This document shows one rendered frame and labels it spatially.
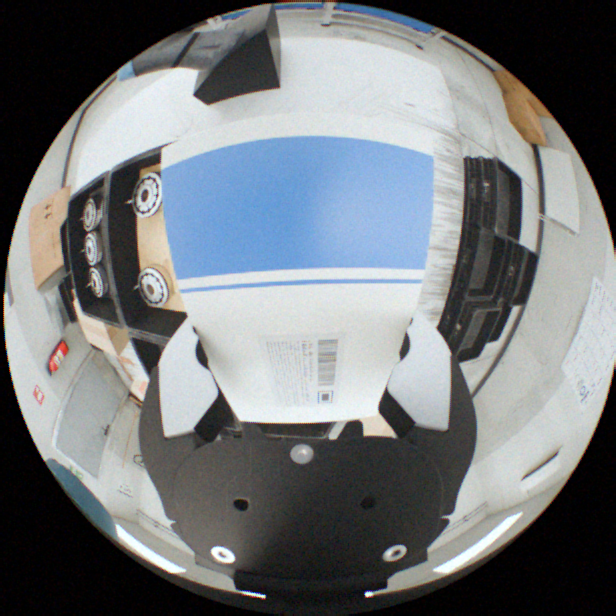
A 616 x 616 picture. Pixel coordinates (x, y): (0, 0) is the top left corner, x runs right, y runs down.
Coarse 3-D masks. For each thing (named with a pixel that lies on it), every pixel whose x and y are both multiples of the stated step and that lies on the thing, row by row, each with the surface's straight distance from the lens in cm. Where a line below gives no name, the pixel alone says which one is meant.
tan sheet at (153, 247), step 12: (156, 168) 51; (156, 216) 50; (144, 228) 53; (156, 228) 51; (144, 240) 54; (156, 240) 51; (144, 252) 55; (156, 252) 52; (168, 252) 50; (144, 264) 56; (168, 264) 51; (168, 300) 55; (180, 300) 53
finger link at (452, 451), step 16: (464, 384) 9; (464, 400) 8; (464, 416) 8; (416, 432) 7; (432, 432) 7; (448, 432) 7; (464, 432) 8; (432, 448) 7; (448, 448) 7; (464, 448) 8; (448, 464) 7; (464, 464) 7; (448, 480) 7; (448, 496) 7; (448, 512) 7
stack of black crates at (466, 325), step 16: (448, 304) 131; (464, 304) 121; (480, 304) 125; (448, 320) 132; (464, 320) 121; (480, 320) 143; (496, 320) 139; (448, 336) 132; (464, 336) 121; (480, 336) 149; (464, 352) 148; (480, 352) 151
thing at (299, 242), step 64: (256, 128) 9; (320, 128) 9; (384, 128) 9; (192, 192) 9; (256, 192) 8; (320, 192) 8; (384, 192) 9; (192, 256) 10; (256, 256) 9; (320, 256) 8; (384, 256) 9; (192, 320) 11; (256, 320) 10; (320, 320) 10; (384, 320) 11; (256, 384) 14; (320, 384) 13; (384, 384) 15
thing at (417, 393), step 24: (408, 336) 10; (432, 336) 10; (408, 360) 9; (432, 360) 9; (408, 384) 8; (432, 384) 8; (384, 408) 8; (408, 408) 7; (432, 408) 8; (408, 432) 8
